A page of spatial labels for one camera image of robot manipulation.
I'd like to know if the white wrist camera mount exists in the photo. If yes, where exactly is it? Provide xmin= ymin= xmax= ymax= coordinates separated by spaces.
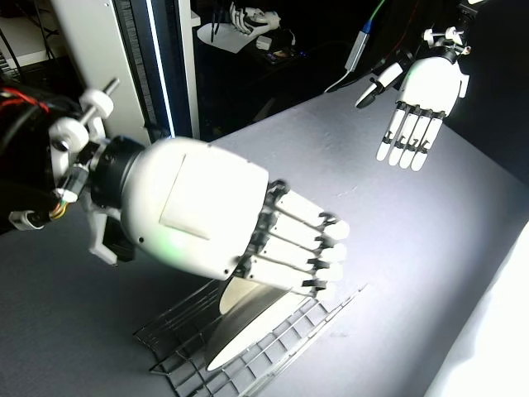
xmin=7 ymin=78 xmax=136 ymax=265
xmin=422 ymin=26 xmax=472 ymax=57

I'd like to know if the white round base plate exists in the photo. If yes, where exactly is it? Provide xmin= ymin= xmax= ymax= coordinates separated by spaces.
xmin=196 ymin=22 xmax=268 ymax=55

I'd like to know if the white robot lift column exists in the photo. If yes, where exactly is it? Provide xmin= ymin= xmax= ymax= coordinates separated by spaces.
xmin=51 ymin=0 xmax=202 ymax=144

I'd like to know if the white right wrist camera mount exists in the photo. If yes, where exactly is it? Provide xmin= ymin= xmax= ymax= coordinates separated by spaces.
xmin=7 ymin=78 xmax=136 ymax=265

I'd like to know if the metal wire dish rack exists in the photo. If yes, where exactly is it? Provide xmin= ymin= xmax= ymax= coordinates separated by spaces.
xmin=131 ymin=280 xmax=369 ymax=397

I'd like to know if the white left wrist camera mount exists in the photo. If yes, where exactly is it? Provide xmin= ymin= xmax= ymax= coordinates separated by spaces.
xmin=422 ymin=26 xmax=472 ymax=57

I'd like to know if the spare white robot hand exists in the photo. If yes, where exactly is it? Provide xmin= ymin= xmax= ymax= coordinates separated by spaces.
xmin=228 ymin=1 xmax=283 ymax=39

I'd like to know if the black box with blue light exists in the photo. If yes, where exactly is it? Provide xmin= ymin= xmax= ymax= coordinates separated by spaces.
xmin=264 ymin=39 xmax=313 ymax=68

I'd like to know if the grey adapter with blue plug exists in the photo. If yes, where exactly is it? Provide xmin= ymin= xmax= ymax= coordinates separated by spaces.
xmin=344 ymin=22 xmax=374 ymax=74

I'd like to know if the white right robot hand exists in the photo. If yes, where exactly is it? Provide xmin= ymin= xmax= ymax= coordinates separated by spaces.
xmin=119 ymin=138 xmax=350 ymax=301

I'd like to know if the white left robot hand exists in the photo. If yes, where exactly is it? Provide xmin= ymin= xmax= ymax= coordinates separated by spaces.
xmin=355 ymin=55 xmax=470 ymax=173

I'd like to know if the white cloth backdrop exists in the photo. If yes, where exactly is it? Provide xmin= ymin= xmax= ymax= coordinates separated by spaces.
xmin=425 ymin=222 xmax=529 ymax=397

